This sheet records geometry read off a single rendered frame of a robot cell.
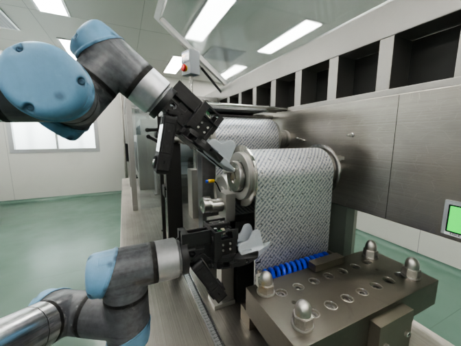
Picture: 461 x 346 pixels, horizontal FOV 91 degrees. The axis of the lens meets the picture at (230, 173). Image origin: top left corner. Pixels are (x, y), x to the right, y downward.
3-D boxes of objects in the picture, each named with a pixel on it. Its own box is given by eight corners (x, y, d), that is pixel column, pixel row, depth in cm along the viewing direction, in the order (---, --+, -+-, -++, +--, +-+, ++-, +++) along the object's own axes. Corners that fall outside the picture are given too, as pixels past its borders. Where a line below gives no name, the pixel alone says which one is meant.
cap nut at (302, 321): (286, 320, 39) (287, 296, 38) (302, 313, 41) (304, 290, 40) (301, 336, 36) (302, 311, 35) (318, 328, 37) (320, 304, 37)
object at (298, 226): (253, 275, 54) (254, 200, 51) (326, 254, 63) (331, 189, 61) (254, 277, 53) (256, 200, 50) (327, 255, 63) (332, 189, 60)
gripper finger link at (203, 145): (226, 157, 46) (192, 129, 43) (221, 163, 46) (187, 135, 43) (218, 156, 50) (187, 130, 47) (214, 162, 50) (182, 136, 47)
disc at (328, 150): (293, 170, 75) (315, 133, 65) (294, 170, 75) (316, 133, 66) (320, 205, 65) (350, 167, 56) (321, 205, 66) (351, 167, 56)
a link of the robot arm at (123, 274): (92, 287, 42) (88, 244, 41) (154, 272, 47) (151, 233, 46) (86, 316, 35) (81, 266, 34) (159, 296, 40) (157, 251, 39)
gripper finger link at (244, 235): (268, 222, 53) (233, 229, 49) (267, 246, 54) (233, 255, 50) (261, 218, 56) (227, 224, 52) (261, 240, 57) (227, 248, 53)
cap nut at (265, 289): (253, 288, 47) (253, 268, 47) (267, 283, 49) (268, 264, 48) (263, 300, 44) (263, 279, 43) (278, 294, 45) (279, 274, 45)
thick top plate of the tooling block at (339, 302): (245, 312, 49) (245, 286, 48) (366, 267, 65) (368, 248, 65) (296, 385, 34) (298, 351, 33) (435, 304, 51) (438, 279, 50)
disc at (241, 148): (223, 176, 64) (237, 132, 55) (225, 176, 65) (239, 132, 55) (243, 218, 55) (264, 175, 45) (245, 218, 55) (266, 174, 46)
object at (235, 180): (223, 177, 59) (230, 154, 54) (231, 176, 60) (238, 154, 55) (234, 198, 54) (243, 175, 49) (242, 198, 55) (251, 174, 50)
